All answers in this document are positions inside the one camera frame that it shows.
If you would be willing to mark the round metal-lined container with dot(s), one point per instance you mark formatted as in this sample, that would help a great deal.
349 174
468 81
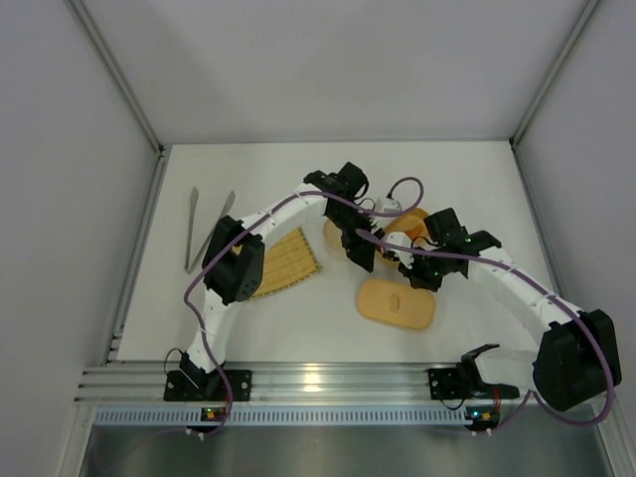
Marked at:
333 241

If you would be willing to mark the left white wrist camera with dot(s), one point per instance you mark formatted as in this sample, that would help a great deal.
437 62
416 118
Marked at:
388 207

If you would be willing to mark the beige oval lunch box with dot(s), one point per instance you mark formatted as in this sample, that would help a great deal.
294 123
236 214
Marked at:
408 229

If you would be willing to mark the beige oval lunch box lid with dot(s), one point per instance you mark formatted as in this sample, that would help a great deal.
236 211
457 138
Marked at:
396 304

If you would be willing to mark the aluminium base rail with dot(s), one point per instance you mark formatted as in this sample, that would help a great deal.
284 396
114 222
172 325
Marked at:
268 383

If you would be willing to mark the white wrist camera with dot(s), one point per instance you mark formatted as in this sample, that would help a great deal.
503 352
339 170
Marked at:
397 254
388 207

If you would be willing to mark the slotted grey cable duct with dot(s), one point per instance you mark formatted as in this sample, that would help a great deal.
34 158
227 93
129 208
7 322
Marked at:
286 415

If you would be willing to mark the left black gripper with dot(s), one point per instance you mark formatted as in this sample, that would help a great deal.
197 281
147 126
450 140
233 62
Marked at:
361 243

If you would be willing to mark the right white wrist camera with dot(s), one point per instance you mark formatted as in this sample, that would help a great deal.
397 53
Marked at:
397 254

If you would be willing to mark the metal tongs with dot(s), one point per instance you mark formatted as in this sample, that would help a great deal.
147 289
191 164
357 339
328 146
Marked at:
198 239

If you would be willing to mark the bamboo mat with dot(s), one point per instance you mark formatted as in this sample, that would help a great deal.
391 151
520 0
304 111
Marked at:
287 263

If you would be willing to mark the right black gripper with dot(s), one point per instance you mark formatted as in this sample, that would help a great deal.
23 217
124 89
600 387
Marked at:
417 268

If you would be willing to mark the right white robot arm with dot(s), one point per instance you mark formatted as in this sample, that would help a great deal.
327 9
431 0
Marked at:
575 357

